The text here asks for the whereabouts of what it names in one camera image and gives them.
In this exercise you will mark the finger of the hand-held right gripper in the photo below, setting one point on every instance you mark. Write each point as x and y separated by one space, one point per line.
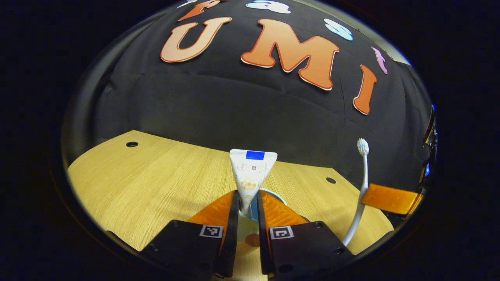
390 199

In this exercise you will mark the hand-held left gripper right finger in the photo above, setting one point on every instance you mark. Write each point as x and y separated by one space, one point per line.
262 234

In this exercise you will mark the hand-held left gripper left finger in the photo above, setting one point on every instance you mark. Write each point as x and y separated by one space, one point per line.
232 234

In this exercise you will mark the pale blue toothbrush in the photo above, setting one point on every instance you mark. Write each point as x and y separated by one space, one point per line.
364 183

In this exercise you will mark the white toothpaste tube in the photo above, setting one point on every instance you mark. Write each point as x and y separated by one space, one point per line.
252 175

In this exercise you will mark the black backdrop cloth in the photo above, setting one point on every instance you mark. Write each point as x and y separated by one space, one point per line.
234 109

